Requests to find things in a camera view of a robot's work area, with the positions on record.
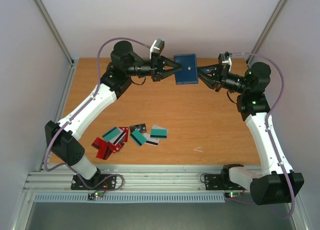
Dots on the teal card right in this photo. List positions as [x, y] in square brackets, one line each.
[158, 133]

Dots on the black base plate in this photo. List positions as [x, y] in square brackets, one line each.
[216, 182]
[98, 182]

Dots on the navy blue card holder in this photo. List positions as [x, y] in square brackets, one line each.
[189, 73]

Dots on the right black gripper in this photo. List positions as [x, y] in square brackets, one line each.
[220, 77]

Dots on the red card with chip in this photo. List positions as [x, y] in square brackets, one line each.
[117, 147]

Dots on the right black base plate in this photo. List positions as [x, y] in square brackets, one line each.
[216, 182]

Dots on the red card behind teal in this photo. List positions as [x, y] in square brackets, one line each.
[125, 135]

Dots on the grey slotted cable duct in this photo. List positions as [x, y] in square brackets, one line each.
[129, 198]

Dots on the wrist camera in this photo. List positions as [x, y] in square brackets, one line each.
[224, 59]
[157, 47]

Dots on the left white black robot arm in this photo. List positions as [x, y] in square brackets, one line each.
[62, 137]

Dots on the circuit board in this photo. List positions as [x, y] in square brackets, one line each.
[232, 195]
[96, 195]

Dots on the right circuit board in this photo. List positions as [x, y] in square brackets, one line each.
[232, 195]

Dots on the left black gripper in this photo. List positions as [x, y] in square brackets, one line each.
[156, 66]

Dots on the teal card left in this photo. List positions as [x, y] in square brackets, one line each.
[110, 134]

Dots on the aluminium corner post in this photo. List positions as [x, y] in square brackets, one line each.
[44, 12]
[279, 7]

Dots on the left aluminium corner post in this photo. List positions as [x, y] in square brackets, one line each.
[44, 12]

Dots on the red card bottom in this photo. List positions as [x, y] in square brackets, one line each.
[104, 151]

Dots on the teal card middle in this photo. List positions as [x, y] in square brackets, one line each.
[138, 137]

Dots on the left circuit board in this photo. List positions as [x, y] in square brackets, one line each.
[96, 195]

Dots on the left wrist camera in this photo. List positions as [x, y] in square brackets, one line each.
[157, 47]

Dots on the white card under teal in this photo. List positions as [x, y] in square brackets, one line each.
[117, 138]

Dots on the aluminium rail frame front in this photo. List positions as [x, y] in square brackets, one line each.
[139, 178]

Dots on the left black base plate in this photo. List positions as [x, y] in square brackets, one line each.
[98, 182]

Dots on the right aluminium corner post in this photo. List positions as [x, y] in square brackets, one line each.
[279, 7]

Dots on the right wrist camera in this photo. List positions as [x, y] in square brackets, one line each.
[224, 59]

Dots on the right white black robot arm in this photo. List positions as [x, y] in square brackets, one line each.
[277, 183]

